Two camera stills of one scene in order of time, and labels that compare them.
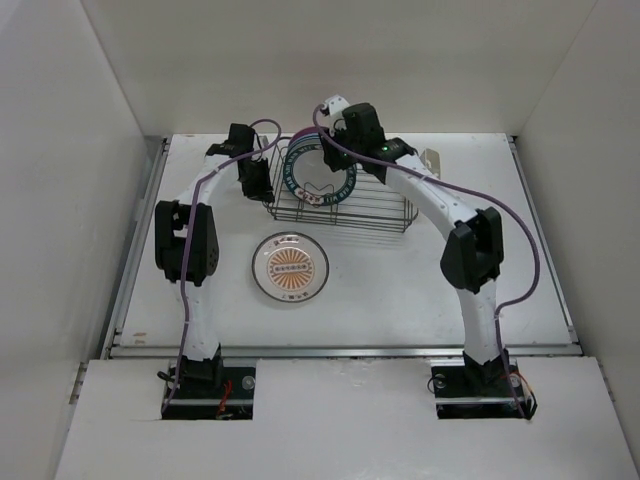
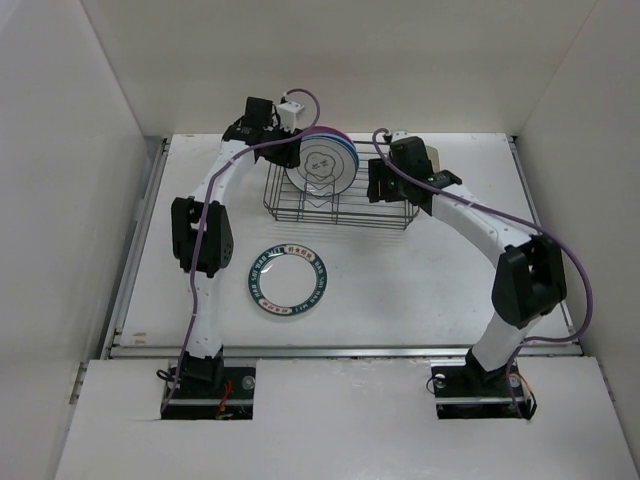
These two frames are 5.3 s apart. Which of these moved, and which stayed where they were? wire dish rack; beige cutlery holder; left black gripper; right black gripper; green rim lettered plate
Moved: right black gripper; green rim lettered plate; left black gripper
Stayed: wire dish rack; beige cutlery holder
